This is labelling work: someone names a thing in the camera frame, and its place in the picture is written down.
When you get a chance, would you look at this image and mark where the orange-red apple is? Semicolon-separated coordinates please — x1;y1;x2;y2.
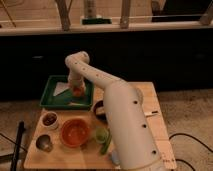
72;87;85;97

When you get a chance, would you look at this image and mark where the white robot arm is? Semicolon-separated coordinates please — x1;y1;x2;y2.
65;51;166;171

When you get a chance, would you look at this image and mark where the green plastic tray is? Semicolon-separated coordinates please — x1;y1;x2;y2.
40;75;94;110

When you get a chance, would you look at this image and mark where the yellow strip in tray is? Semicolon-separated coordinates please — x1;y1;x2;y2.
68;102;85;106

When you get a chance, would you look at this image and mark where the white paper napkin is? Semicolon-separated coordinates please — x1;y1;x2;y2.
53;82;68;96

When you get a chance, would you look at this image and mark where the black bowl with block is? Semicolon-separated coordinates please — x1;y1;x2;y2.
93;100;106;121

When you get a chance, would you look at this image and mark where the white cup with brown contents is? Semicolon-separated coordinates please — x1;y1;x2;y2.
41;111;59;130

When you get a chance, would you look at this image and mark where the orange bowl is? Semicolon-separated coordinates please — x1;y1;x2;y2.
60;118;91;148

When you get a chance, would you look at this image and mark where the green cup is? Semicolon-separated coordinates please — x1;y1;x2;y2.
94;127;109;144

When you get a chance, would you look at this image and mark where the wooden board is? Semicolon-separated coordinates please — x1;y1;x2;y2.
24;82;177;171

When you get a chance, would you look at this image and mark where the small metal cup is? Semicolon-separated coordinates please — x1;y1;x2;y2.
36;134;53;152

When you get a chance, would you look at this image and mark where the black pole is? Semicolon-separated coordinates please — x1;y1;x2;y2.
10;121;25;171

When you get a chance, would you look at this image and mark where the green cucumber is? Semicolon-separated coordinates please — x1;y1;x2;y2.
100;134;112;155

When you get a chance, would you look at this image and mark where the blue sponge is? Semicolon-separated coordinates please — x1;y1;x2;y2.
109;151;120;166

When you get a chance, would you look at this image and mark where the black floor cable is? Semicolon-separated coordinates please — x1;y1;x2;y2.
168;132;213;171

